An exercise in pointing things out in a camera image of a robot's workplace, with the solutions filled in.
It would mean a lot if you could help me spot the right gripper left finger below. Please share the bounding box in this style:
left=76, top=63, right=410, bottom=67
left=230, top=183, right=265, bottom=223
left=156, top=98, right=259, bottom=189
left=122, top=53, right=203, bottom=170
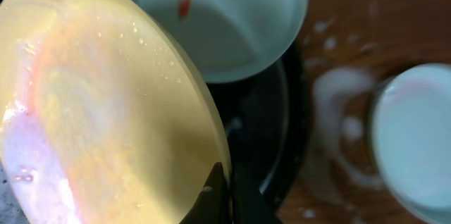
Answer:
left=180, top=162, right=229, bottom=224

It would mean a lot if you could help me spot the mint plate small red stain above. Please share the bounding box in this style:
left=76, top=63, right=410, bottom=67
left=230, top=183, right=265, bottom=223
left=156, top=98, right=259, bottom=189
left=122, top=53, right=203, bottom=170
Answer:
left=133, top=0, right=309, bottom=83

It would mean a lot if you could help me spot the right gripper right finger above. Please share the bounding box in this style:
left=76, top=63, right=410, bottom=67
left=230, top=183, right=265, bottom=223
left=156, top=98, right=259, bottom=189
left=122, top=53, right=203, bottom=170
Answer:
left=232, top=170, right=282, bottom=224

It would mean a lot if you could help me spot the yellow plate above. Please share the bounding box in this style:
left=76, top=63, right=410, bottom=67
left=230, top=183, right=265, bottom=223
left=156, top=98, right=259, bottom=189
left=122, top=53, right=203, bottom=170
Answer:
left=1, top=0, right=231, bottom=223

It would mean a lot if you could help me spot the mint plate long red stain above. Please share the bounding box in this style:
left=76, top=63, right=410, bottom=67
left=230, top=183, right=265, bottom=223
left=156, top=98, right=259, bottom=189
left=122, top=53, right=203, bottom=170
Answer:
left=370, top=63, right=450, bottom=223

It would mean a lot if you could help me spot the black round tray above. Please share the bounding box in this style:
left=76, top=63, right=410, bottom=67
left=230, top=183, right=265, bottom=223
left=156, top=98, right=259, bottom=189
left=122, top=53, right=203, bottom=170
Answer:
left=0, top=0, right=313, bottom=214

